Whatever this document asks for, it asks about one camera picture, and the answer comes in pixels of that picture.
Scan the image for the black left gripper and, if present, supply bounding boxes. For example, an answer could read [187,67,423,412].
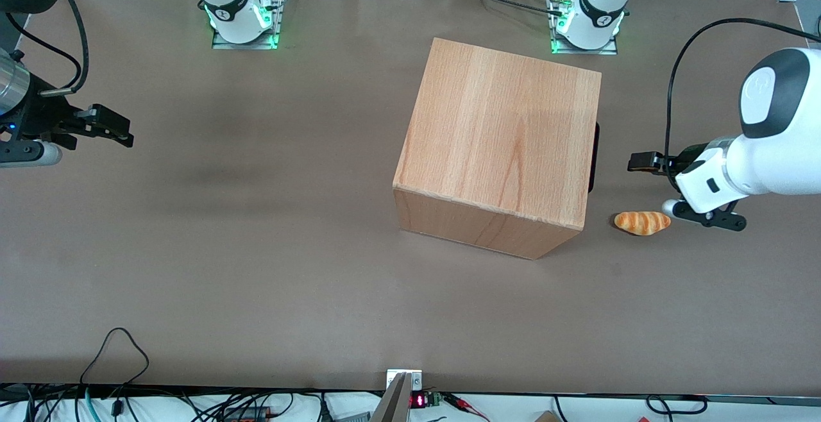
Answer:
[628,142,709,182]

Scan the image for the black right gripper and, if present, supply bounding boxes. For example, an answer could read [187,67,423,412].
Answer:
[0,92,134,149]

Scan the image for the wooden drawer with black handle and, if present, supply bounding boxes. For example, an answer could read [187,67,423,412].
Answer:
[588,122,600,193]

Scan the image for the metal base plate right arm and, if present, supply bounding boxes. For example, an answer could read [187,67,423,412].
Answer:
[212,0,284,50]

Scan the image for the metal base plate left arm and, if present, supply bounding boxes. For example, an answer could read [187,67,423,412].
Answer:
[548,0,620,56]

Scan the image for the toy bread croissant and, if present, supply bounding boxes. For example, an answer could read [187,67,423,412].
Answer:
[614,210,672,237]

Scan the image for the light wooden cabinet box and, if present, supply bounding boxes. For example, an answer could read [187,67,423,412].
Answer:
[393,37,602,260]

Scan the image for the red clip leads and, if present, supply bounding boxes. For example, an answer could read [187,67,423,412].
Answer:
[443,393,491,421]

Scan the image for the red black electronic device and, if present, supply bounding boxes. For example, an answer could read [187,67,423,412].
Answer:
[221,406,273,422]

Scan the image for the wooden bar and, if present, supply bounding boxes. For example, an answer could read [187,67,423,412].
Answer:
[370,373,411,422]

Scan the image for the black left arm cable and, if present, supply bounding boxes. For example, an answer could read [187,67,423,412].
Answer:
[625,0,821,192]

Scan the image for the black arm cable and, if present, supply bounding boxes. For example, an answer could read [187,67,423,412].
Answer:
[5,0,90,97]
[625,0,821,192]

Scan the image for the right wrist camera grey cylinder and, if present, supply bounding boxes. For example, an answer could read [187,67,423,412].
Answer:
[0,142,63,167]

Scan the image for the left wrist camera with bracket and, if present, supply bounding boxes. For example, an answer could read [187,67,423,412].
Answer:
[662,198,748,232]

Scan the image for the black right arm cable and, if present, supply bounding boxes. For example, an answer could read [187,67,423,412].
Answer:
[5,0,90,97]

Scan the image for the black looped cable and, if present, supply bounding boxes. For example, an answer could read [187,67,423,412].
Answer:
[80,327,150,387]

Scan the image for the black cable loop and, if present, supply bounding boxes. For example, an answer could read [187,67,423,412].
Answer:
[645,395,709,416]

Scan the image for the small metal bracket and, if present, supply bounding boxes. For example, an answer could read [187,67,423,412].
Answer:
[387,369,424,392]

